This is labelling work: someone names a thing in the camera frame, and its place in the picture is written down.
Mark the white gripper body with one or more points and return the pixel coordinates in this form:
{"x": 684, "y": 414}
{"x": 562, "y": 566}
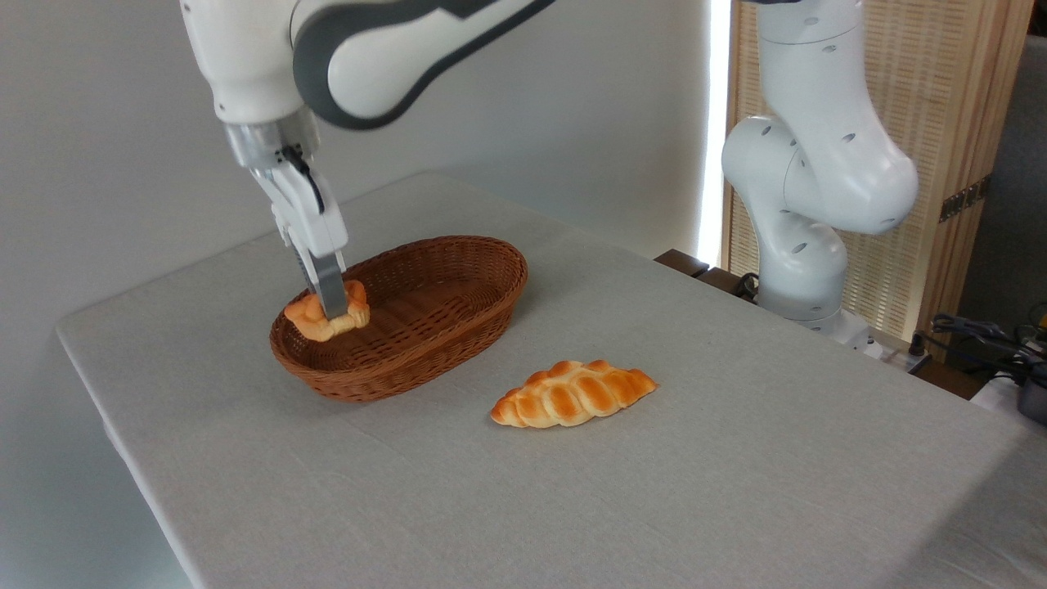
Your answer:
{"x": 307, "y": 217}

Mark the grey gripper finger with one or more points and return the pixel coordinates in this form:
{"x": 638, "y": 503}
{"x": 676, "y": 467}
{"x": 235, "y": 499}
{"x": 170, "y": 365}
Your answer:
{"x": 305, "y": 266}
{"x": 331, "y": 286}

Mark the round knotted bread roll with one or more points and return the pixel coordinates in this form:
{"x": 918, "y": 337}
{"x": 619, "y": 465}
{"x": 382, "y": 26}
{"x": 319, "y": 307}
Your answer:
{"x": 307, "y": 317}

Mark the long braided bread loaf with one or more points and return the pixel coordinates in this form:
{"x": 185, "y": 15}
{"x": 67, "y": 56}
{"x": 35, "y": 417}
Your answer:
{"x": 572, "y": 394}

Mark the grey tablecloth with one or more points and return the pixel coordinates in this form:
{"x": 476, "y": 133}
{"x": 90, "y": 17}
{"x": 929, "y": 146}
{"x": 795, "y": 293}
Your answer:
{"x": 654, "y": 491}

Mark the wooden rattan folding screen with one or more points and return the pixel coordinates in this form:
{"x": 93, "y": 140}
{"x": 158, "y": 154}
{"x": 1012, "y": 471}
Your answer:
{"x": 941, "y": 98}

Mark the brown wicker oval basket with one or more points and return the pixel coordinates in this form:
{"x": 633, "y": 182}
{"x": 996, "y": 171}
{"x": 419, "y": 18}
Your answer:
{"x": 442, "y": 327}

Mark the metal screen hinge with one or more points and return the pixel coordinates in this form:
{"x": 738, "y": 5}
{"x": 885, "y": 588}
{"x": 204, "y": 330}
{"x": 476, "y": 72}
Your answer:
{"x": 965, "y": 199}

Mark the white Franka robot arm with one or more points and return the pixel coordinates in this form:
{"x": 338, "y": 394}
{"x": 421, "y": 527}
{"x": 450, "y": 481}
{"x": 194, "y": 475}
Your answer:
{"x": 818, "y": 180}

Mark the dark wooden furniture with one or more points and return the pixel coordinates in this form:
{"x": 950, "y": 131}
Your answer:
{"x": 683, "y": 262}

